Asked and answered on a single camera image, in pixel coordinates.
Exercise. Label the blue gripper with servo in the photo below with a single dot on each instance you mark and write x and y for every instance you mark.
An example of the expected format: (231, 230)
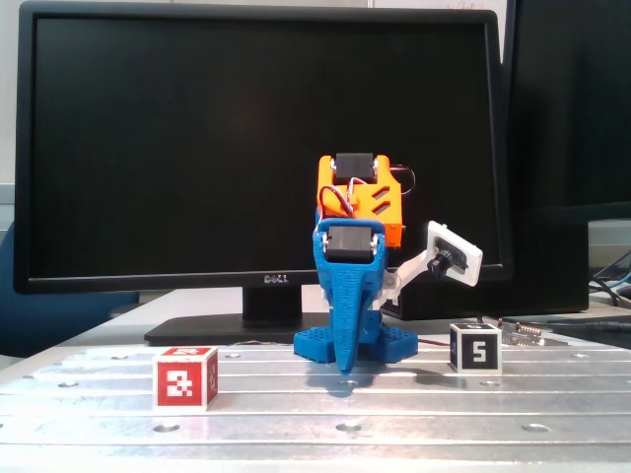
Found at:
(351, 283)

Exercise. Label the black cube with number five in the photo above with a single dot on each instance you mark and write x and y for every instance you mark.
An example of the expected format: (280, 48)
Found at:
(475, 352)

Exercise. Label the blue and orange robot arm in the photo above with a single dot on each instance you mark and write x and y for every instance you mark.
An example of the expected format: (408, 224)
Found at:
(379, 217)

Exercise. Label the red cube with white pattern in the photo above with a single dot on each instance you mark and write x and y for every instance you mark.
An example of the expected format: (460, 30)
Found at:
(177, 382)

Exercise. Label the small bare circuit board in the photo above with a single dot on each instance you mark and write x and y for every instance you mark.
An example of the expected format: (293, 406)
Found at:
(517, 335)

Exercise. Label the black Dell monitor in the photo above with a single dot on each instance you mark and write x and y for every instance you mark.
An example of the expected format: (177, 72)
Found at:
(148, 148)

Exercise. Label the black monitor without logo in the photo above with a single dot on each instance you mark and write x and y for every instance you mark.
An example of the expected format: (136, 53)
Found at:
(567, 98)

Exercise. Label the aluminium slotted base plate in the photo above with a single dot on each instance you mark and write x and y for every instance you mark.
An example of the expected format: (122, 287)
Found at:
(315, 443)

